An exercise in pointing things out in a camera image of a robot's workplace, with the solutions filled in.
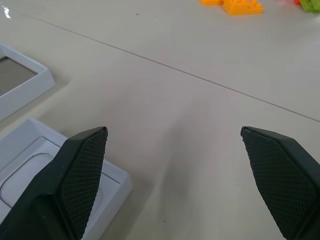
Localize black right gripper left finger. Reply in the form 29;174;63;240
0;126;109;240

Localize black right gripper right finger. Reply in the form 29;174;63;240
240;125;320;240

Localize white tray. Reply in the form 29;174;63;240
0;117;133;240
0;43;56;122

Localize orange and green toys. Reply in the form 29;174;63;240
298;0;320;12

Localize yellow-orange building block plate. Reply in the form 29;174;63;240
198;0;225;6
222;0;265;16

